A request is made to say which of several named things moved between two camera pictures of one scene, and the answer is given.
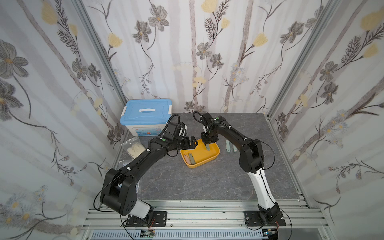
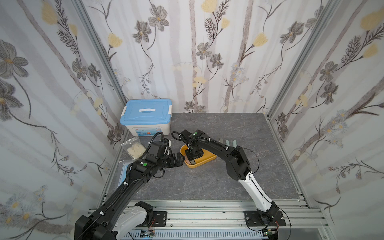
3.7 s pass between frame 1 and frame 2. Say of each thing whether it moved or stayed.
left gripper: moved
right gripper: moved
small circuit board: stayed
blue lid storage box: stayed
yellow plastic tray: stayed
